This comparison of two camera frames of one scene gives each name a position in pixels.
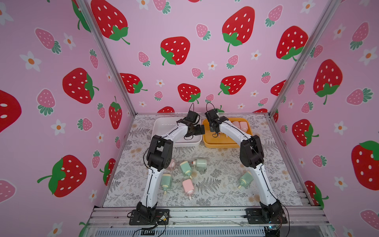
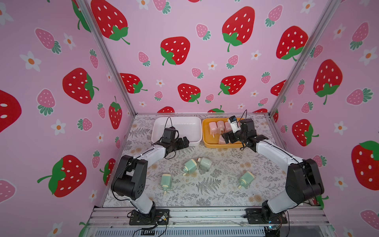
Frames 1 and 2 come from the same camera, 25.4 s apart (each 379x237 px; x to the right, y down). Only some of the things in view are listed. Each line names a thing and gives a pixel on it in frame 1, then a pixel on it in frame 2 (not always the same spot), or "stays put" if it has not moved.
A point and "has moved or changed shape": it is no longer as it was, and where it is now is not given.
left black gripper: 198,131 -> 180,144
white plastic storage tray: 162,125 stays put
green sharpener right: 246,178 stays put
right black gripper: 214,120 -> 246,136
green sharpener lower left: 166,180 stays put
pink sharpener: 189,187 has moved or changed shape
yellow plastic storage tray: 222,140 stays put
